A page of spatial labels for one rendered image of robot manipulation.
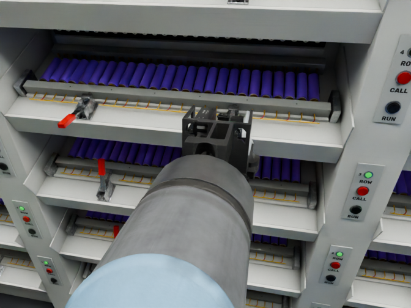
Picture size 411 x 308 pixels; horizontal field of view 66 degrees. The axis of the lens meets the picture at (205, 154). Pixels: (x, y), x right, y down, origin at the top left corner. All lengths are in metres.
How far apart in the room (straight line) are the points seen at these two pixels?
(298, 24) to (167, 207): 0.34
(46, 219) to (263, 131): 0.56
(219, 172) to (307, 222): 0.44
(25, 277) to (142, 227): 1.00
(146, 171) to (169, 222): 0.52
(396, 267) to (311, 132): 0.44
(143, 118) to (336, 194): 0.36
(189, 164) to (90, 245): 0.68
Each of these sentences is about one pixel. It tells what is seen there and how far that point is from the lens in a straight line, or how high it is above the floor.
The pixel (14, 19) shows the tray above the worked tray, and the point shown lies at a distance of 0.61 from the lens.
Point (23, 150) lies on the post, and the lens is 0.75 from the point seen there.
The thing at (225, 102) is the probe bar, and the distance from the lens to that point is 0.54.
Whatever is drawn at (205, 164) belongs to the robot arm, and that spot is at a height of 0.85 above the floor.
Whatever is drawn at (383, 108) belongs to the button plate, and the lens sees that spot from 0.52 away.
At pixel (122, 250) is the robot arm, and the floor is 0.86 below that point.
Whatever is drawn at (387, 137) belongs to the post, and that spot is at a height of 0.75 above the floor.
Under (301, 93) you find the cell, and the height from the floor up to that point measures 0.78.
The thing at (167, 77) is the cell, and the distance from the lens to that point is 0.61.
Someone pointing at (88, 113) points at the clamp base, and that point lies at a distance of 0.60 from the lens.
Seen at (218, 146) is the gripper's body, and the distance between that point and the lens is 0.26.
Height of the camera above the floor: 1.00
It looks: 34 degrees down
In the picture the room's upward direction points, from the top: straight up
